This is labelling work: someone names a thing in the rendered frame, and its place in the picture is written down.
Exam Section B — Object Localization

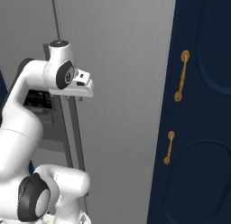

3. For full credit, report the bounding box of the long gold cupboard handle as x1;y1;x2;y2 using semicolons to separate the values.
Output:
173;50;191;103

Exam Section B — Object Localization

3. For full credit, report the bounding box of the black fridge dispenser panel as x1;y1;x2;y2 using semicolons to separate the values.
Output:
23;89;55;115

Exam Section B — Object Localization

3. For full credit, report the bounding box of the dark grey fridge door handle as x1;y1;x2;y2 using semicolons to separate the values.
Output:
58;96;75;169
68;97;90;216

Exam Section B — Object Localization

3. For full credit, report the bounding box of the plain grey fridge door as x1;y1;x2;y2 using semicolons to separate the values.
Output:
51;0;178;224

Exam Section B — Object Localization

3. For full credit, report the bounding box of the short gold cupboard handle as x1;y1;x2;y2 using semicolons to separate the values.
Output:
162;130;176;166

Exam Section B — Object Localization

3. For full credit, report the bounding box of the grey fridge door with dispenser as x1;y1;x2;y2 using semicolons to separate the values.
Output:
0;0;79;224

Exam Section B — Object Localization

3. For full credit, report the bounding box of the navy cupboard door, short handle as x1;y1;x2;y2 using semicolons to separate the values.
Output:
146;113;231;224

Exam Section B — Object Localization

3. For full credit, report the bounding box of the navy cupboard run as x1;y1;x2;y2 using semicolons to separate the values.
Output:
0;68;9;112

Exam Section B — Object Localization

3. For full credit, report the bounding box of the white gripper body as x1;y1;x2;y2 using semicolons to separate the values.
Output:
48;79;95;98

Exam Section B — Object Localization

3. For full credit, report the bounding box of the navy cupboard door, long handle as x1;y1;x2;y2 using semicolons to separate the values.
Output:
158;0;231;122

